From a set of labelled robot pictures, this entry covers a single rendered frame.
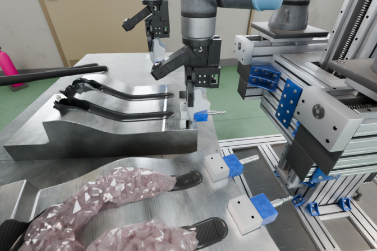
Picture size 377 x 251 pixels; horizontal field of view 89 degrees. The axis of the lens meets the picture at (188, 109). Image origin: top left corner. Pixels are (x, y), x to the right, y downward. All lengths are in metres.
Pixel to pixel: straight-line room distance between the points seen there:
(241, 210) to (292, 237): 0.81
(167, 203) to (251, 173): 0.96
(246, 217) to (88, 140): 0.41
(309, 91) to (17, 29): 3.33
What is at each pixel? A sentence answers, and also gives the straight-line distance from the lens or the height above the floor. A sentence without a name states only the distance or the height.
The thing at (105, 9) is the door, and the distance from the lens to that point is 2.93.
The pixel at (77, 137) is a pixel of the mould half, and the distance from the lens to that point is 0.57.
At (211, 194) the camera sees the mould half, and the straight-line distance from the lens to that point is 0.42.
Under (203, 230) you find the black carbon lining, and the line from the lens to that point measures 0.40.
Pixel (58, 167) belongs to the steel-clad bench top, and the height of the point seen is 0.80.
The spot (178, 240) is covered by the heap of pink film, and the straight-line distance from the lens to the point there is 0.35.
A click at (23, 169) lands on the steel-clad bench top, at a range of 0.68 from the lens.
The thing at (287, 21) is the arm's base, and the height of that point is 1.07.
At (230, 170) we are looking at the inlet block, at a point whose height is 0.87.
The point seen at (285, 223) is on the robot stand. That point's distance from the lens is 1.20.
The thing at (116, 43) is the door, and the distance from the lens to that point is 3.00.
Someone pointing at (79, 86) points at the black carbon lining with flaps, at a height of 0.95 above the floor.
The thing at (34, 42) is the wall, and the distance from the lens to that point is 3.41.
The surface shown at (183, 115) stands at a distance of 0.52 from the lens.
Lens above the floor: 1.21
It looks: 35 degrees down
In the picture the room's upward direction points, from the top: straight up
